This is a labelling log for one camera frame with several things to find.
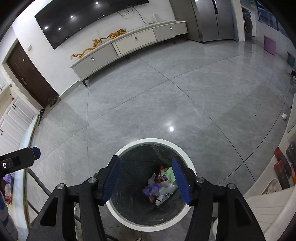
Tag purple plastic bag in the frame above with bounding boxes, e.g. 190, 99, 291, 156
142, 183, 162, 197

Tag green paper trash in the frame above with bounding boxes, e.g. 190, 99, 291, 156
160, 167, 176, 183

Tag white round trash bin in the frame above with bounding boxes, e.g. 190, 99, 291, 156
107, 138, 195, 232

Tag landscape print coffee table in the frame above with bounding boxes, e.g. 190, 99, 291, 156
11, 115, 40, 240

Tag white shoe cabinet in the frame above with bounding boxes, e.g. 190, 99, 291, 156
1, 77, 39, 155

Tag dark brown entrance door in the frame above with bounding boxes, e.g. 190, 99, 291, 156
6, 42, 59, 108

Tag golden dragon ornament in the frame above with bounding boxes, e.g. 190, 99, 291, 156
70, 28, 126, 60

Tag purple stool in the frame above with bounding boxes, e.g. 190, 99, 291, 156
264, 36, 276, 55

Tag white grey TV cabinet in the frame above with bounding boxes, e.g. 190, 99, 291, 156
70, 20, 188, 83

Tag grey steel refrigerator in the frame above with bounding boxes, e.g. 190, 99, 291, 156
170, 0, 234, 43

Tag washing machine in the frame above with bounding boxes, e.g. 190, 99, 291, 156
242, 8, 253, 41

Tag black wall television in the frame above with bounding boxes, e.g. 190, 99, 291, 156
35, 0, 149, 49

